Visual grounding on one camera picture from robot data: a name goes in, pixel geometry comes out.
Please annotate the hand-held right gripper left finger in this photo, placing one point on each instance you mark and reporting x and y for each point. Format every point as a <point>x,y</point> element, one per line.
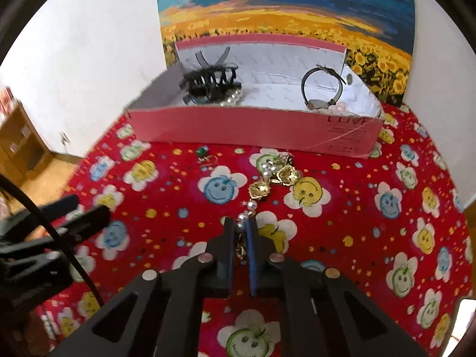
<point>229,256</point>

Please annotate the sunflower field painting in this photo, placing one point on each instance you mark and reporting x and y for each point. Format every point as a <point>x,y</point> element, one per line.
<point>290,15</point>

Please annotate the wooden cabinet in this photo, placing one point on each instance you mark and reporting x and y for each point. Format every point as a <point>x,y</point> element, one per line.
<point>22,141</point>

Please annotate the black ribbon hair clip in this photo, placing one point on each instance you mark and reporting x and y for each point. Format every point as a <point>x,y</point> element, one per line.
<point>212,78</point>

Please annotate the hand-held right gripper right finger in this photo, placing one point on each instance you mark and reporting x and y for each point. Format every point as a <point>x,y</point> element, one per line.
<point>253,256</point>

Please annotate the pink cardboard box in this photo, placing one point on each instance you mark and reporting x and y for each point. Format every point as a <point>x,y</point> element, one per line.
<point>238,126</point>

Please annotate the smartphone in grey case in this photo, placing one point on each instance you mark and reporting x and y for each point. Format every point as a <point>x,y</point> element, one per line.
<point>459,323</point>

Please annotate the green bead earring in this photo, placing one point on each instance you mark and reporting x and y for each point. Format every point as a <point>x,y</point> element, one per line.
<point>202,151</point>

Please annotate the pink flower hair clip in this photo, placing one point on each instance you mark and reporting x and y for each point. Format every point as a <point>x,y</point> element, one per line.
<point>340,108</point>

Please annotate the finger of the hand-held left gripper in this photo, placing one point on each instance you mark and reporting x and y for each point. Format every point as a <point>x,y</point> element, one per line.
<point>48,208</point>
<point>83,219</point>

